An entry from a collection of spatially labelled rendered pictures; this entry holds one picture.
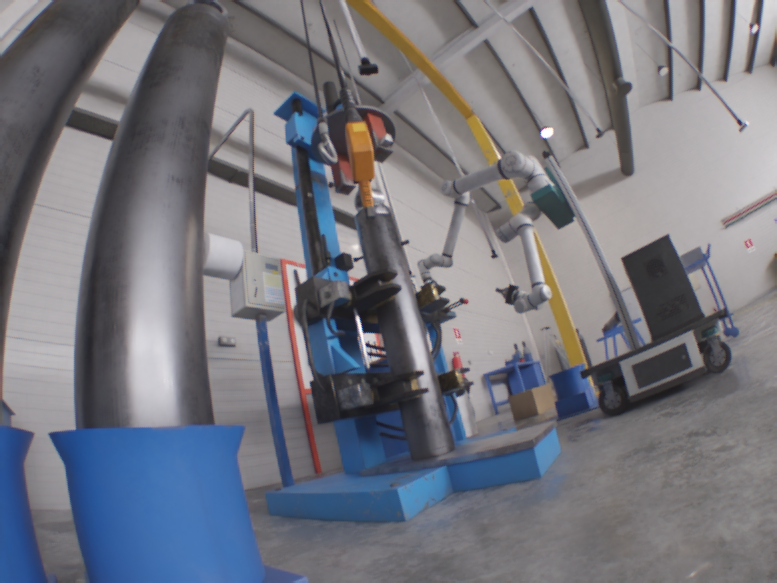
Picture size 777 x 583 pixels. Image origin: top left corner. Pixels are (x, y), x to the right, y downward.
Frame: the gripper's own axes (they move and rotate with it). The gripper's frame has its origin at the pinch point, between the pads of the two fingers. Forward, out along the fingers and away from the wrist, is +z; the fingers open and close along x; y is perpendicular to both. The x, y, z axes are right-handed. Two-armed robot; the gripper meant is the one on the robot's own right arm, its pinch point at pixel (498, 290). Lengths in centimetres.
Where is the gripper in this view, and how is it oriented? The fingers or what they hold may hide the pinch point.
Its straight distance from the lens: 247.0
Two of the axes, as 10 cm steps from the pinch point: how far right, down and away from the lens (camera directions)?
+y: -7.7, -0.6, -6.3
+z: -6.0, -2.6, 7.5
